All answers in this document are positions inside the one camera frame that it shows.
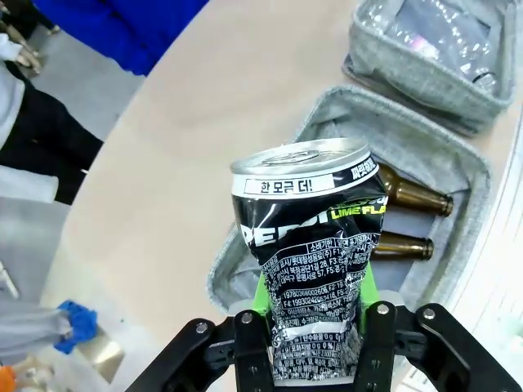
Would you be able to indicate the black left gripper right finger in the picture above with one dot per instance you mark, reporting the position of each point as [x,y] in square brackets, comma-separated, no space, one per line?
[380,351]

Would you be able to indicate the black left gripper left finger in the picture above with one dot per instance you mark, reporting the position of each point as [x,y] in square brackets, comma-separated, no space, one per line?
[249,351]

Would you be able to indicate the brown glass bottle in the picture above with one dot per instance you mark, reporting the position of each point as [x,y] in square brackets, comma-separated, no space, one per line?
[412,196]
[404,247]

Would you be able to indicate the crushed black Pepsi can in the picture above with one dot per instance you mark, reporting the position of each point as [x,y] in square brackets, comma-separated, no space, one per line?
[310,228]

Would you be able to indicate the grey basket labelled Bottle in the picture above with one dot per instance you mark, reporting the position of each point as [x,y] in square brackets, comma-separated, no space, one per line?
[408,134]

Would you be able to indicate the grey basket labelled Plastic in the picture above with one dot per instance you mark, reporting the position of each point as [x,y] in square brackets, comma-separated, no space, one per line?
[392,69]

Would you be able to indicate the blue cloth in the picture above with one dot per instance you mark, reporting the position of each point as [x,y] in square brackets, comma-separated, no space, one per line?
[77,326]

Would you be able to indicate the grey cloth bundle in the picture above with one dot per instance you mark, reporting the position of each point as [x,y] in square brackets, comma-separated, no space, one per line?
[28,332]

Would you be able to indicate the orange object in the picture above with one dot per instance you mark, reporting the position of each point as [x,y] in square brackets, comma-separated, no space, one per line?
[6,379]

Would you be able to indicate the black trousers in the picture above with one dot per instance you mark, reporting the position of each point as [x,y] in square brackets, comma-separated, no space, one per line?
[41,134]

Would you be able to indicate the crushed clear plastic bottle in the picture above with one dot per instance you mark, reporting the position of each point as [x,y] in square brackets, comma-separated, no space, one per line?
[470,57]

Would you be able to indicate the person in blue hoodie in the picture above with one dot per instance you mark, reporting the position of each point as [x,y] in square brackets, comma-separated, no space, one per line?
[135,28]

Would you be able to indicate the grey long sleeve shirt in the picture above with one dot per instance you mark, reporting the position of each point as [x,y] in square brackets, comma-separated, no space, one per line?
[6,102]

